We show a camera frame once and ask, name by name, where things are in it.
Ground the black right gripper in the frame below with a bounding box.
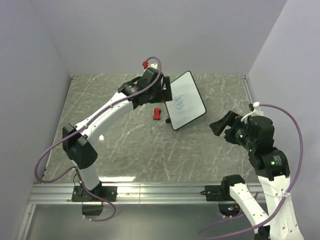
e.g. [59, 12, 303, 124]
[208, 108, 256, 150]

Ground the red black whiteboard eraser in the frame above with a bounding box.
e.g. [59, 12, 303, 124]
[153, 107, 162, 121]

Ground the white whiteboard black frame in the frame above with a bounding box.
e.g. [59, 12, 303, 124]
[165, 70, 207, 131]

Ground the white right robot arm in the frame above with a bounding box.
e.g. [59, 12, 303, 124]
[209, 110, 304, 240]

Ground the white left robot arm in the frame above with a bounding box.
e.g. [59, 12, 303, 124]
[62, 67, 173, 201]

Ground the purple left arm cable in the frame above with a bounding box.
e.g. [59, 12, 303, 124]
[33, 56, 163, 222]

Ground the left wrist camera red cap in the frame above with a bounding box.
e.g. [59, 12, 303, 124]
[142, 61, 158, 70]

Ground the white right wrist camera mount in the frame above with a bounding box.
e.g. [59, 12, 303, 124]
[241, 101, 264, 123]

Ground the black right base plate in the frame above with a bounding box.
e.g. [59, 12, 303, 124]
[201, 185, 234, 202]

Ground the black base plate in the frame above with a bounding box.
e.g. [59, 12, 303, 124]
[71, 185, 117, 202]
[201, 185, 234, 202]

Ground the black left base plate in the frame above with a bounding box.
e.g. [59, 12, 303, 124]
[71, 185, 117, 202]

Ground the aluminium mounting rail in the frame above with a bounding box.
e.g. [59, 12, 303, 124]
[27, 182, 266, 206]

